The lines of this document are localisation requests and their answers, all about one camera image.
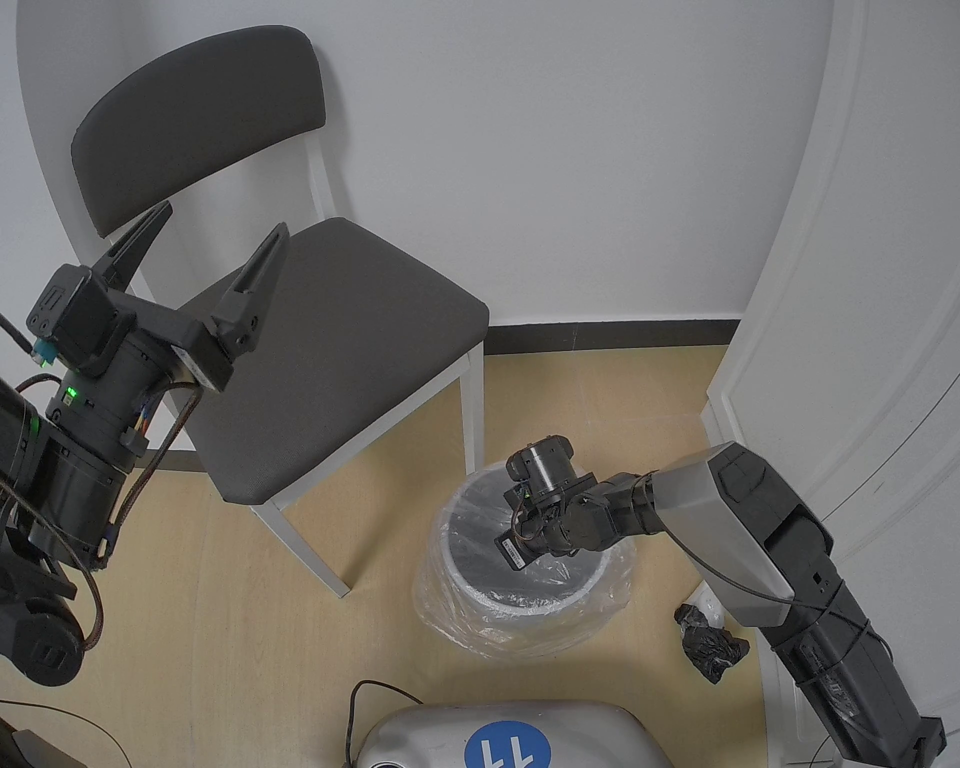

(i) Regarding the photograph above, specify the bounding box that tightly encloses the clear plastic bag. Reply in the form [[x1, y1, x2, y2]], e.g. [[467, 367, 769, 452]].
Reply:
[[412, 461, 639, 661]]

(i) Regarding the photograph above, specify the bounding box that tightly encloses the black plastic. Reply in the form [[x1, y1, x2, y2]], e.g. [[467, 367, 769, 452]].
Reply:
[[673, 603, 751, 687]]

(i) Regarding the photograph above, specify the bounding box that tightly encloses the white wrapper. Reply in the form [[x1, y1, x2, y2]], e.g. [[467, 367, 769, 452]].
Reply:
[[686, 585, 726, 628]]

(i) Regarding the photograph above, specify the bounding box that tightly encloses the white wardrobe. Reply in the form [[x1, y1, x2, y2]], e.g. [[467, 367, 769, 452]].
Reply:
[[705, 0, 960, 768]]

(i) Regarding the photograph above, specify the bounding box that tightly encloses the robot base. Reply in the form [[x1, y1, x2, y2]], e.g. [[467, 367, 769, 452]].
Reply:
[[363, 701, 669, 768]]

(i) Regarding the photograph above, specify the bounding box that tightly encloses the white trash bin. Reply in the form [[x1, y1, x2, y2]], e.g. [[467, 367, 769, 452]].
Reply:
[[431, 463, 615, 625]]

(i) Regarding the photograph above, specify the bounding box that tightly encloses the black cable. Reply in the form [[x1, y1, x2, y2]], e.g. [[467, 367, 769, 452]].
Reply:
[[0, 313, 39, 355], [343, 678, 425, 762]]

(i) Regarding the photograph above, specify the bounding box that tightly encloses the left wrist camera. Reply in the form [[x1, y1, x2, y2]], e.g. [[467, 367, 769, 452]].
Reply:
[[24, 264, 138, 378]]

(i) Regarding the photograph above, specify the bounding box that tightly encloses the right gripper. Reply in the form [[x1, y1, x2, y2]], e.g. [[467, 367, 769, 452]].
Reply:
[[492, 519, 571, 573]]

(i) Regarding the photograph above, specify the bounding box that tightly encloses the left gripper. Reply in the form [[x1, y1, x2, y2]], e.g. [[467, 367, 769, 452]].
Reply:
[[45, 201, 292, 455]]

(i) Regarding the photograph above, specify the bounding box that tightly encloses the grey and white chair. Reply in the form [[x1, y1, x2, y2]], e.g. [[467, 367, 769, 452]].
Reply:
[[71, 24, 490, 599]]

